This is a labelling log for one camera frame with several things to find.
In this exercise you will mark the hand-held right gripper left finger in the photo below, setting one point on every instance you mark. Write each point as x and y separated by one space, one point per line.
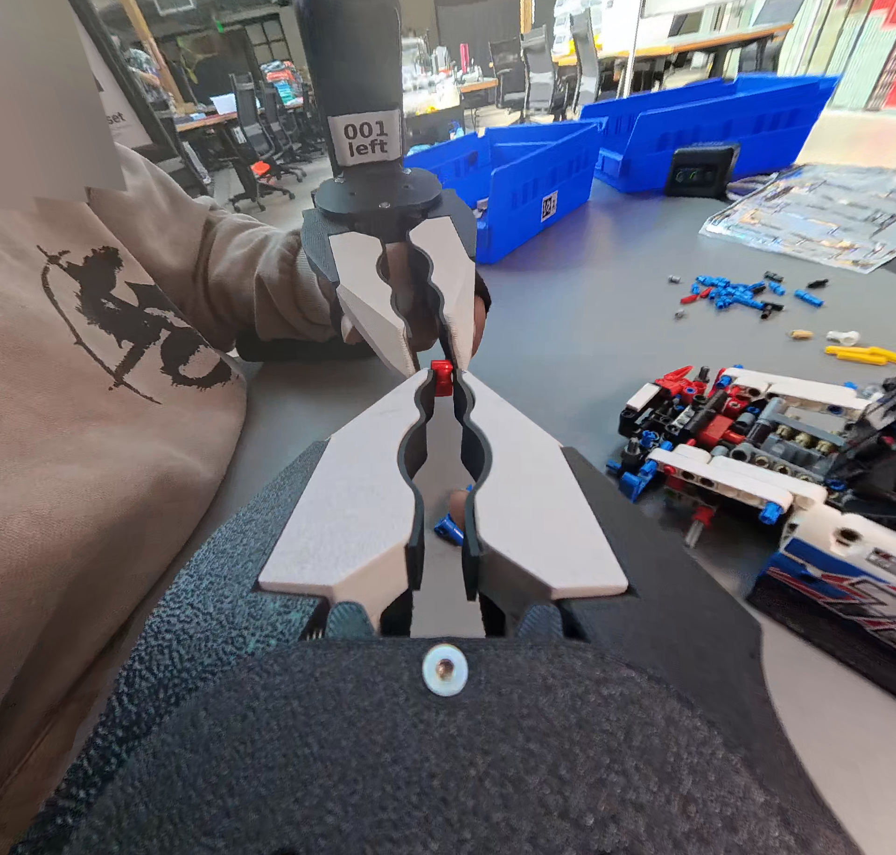
343 519

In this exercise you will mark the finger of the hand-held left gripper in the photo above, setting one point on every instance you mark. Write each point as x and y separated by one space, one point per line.
360 281
451 267

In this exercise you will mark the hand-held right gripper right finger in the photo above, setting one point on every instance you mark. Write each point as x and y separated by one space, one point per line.
546 526

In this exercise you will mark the red toy brick connector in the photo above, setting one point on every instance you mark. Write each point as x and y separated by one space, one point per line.
442 379

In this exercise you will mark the person's left forearm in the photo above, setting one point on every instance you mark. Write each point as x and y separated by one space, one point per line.
266 288

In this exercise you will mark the grey desk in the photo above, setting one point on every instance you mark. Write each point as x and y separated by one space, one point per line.
574 323

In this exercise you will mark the person's left hand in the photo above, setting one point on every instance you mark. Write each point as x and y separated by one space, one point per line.
480 330

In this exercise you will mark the person's right hand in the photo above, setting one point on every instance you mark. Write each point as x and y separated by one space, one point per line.
460 509

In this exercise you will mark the small blue brick pin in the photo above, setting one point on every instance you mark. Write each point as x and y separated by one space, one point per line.
449 530

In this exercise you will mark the blue bin with square label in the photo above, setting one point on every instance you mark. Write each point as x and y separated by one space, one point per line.
532 183

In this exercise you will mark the black office chair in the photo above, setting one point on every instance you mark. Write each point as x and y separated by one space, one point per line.
507 75
262 148
540 71
586 57

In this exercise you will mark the toy brick car model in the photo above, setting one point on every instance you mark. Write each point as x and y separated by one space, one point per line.
756 449

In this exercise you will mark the framed white sign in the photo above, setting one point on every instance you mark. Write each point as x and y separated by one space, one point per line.
129 113

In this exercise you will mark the person's beige hoodie torso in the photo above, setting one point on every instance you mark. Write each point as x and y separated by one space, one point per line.
105 484

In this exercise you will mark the black charging dock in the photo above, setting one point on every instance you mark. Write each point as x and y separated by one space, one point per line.
700 173

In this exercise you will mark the pile of small brick pins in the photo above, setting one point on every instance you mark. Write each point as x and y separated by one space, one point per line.
742 295

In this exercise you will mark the long blue plastic bin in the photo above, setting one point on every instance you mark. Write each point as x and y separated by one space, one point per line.
714 127

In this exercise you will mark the white brick connector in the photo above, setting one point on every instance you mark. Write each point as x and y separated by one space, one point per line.
842 338

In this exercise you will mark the yellow brick beam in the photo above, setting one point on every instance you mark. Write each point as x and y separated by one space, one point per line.
861 355

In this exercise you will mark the shiny sticker sheet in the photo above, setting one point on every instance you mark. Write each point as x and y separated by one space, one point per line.
812 218

